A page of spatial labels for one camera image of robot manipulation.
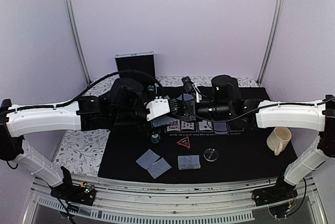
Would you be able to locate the face-up king card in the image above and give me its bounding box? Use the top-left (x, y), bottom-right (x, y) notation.
top-left (166, 120), bottom-right (181, 132)

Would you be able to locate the black poker mat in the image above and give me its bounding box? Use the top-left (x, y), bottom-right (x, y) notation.
top-left (98, 124), bottom-right (297, 184)

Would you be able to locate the right aluminium frame post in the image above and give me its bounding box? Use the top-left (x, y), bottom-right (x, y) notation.
top-left (257, 0), bottom-right (284, 85)

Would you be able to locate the red triangle all-in marker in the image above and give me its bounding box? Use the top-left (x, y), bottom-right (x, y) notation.
top-left (177, 136), bottom-right (191, 149)

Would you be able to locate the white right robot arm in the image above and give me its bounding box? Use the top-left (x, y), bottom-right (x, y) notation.
top-left (256, 100), bottom-right (334, 201)

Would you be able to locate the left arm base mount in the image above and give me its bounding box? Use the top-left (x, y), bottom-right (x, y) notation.
top-left (50, 166), bottom-right (96, 206)

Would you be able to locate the green poker chip pile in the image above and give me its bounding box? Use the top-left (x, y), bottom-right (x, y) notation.
top-left (151, 133), bottom-right (161, 144)

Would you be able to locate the cream ribbed mug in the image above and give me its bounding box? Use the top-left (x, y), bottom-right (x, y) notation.
top-left (266, 127), bottom-right (292, 156)

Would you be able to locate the face-up clubs card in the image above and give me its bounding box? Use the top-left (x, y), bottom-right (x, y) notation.
top-left (198, 121), bottom-right (212, 132)

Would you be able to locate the clear dealer button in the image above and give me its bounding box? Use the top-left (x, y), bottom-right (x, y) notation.
top-left (204, 148), bottom-right (218, 162)

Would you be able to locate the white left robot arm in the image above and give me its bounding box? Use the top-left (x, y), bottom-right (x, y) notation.
top-left (1, 79), bottom-right (172, 200)

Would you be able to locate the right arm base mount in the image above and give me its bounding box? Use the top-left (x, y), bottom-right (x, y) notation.
top-left (251, 177), bottom-right (297, 206)

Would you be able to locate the face-up diamonds card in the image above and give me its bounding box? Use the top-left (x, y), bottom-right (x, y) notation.
top-left (181, 121), bottom-right (196, 132)

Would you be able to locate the aluminium poker chip case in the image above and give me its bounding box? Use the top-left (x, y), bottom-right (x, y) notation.
top-left (115, 51), bottom-right (155, 86)

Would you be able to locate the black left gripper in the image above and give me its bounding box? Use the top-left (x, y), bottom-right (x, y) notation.
top-left (111, 91), bottom-right (168, 137)

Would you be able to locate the left aluminium frame post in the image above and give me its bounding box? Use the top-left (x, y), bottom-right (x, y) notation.
top-left (64, 0), bottom-right (91, 84)

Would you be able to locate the aluminium frame post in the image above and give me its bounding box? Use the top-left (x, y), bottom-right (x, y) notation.
top-left (257, 0), bottom-right (284, 85)
top-left (64, 0), bottom-right (91, 84)

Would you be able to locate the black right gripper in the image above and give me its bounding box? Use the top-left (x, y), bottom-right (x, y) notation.
top-left (174, 99), bottom-right (232, 124)

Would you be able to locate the blue patterned card deck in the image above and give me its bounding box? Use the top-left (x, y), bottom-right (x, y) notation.
top-left (152, 115), bottom-right (177, 128)

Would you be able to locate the floral white tablecloth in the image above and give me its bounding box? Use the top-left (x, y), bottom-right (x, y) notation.
top-left (53, 76), bottom-right (260, 176)

